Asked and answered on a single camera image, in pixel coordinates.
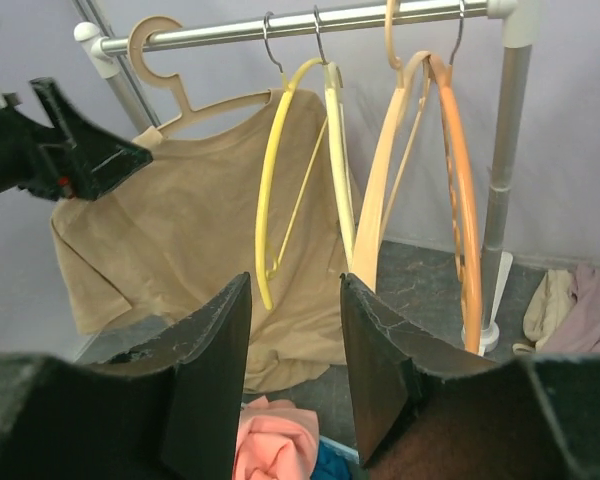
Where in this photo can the light blue plastic basket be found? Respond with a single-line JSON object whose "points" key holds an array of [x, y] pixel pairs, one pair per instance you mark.
{"points": [[348, 453]]}

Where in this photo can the orange hanger of blue shirt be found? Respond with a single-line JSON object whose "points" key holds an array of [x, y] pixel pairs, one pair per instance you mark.
{"points": [[461, 194]]}

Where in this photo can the mauve clothes pile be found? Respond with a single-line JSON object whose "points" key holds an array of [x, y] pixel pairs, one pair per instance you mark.
{"points": [[579, 331]]}

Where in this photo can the beige hanger of beige shirt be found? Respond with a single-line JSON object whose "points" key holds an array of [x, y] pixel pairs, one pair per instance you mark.
{"points": [[188, 115]]}

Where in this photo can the beige t shirt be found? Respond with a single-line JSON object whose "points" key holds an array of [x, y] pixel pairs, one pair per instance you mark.
{"points": [[175, 233]]}

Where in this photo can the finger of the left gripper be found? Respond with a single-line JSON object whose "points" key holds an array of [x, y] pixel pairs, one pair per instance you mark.
{"points": [[82, 160]]}

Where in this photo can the pink t shirt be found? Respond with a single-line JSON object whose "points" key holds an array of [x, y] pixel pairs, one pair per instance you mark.
{"points": [[275, 440]]}

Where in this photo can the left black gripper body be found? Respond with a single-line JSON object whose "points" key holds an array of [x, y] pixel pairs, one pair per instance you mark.
{"points": [[47, 175]]}

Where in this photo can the white hanger of grey shirt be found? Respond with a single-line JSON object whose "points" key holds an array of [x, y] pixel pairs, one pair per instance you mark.
{"points": [[337, 145]]}

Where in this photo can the blue t shirt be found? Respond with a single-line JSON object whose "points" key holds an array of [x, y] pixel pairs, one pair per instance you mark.
{"points": [[330, 466]]}

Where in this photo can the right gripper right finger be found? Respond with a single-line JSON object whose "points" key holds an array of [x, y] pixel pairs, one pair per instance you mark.
{"points": [[424, 409]]}

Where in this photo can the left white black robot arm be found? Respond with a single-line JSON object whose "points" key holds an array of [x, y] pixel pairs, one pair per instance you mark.
{"points": [[15, 128]]}

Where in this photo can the metal clothes rack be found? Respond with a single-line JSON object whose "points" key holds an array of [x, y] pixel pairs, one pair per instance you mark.
{"points": [[520, 29]]}

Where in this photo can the cream garment on floor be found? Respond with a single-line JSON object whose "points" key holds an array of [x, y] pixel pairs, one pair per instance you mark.
{"points": [[549, 306]]}

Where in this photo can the beige plastic hanger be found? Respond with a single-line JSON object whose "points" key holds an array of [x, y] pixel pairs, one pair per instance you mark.
{"points": [[379, 199]]}

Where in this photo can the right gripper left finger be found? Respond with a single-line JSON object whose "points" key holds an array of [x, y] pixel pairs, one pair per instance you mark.
{"points": [[164, 409]]}

